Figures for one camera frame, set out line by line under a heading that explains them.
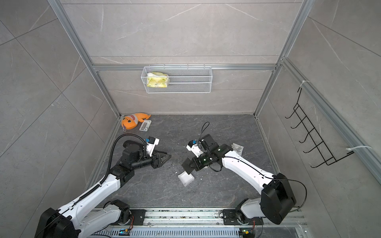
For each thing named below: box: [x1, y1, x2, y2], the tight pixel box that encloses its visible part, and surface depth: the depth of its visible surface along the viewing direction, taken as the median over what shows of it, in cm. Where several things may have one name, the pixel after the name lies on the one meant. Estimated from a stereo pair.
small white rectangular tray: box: [138, 119, 152, 132], surface depth 113 cm
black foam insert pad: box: [181, 157, 195, 175], surface depth 78 cm
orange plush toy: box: [121, 113, 152, 132], surface depth 109 cm
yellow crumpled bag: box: [146, 71, 170, 88], surface depth 87 cm
